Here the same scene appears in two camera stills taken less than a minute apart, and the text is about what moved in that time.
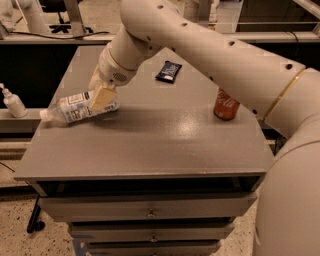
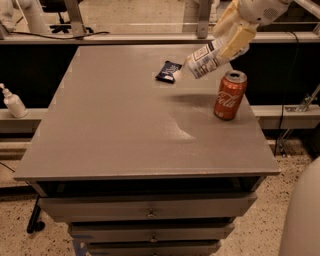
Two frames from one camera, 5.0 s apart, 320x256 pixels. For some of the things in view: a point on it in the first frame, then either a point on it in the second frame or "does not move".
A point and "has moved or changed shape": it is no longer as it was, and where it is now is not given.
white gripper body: x=111 y=71 to x=263 y=12
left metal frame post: x=77 y=26 does not move
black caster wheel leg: x=34 y=224 does not move
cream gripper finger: x=96 y=80 to x=227 y=21
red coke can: x=225 y=107 does not move
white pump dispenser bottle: x=14 y=103 does not move
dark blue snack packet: x=168 y=72 does not move
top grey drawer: x=204 y=206 does not move
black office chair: x=59 y=6 does not move
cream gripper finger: x=103 y=99 to x=239 y=40
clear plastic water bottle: x=75 y=108 has moved or changed shape
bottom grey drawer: x=154 y=247 does not move
